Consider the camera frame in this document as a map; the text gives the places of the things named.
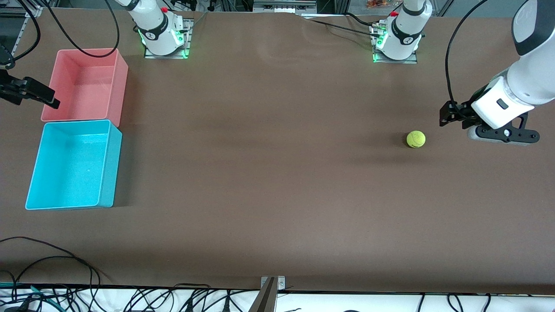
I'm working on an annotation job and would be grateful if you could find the yellow-green tennis ball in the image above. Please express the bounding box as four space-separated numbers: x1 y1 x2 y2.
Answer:
406 130 426 149

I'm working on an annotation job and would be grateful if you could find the pink plastic bin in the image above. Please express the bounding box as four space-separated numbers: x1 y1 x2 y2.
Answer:
41 48 129 127

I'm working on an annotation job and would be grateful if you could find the blue plastic bin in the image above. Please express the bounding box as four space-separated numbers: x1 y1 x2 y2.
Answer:
25 120 123 211

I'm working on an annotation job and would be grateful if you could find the grey metal bar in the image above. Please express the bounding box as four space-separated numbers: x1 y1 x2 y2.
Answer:
248 277 278 312

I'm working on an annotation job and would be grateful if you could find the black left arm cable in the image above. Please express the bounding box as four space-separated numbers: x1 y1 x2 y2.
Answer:
445 0 477 109

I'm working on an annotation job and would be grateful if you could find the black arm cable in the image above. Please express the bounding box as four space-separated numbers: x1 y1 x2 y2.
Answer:
17 0 42 65
41 0 120 58
445 0 477 109

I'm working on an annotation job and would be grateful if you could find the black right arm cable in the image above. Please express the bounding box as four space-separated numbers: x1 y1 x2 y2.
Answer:
17 0 42 65
41 0 120 58

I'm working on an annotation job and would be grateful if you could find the aluminium frame rail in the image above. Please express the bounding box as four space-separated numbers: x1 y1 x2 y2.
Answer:
9 6 44 57

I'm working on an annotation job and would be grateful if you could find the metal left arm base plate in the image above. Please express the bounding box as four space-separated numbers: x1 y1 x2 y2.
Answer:
372 22 418 64

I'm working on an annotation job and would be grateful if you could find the black base power cable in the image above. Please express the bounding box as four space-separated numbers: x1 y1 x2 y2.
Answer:
310 19 382 39

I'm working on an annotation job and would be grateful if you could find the long black cable loop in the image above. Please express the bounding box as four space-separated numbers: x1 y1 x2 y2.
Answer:
0 237 114 304

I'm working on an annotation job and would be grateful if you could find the teal cable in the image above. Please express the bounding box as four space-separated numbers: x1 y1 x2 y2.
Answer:
0 282 59 312

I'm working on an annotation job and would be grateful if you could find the aluminium frame beam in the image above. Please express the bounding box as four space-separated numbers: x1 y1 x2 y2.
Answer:
253 0 318 14

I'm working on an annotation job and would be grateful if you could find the small metal table bracket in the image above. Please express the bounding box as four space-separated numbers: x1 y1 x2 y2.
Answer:
261 276 286 290

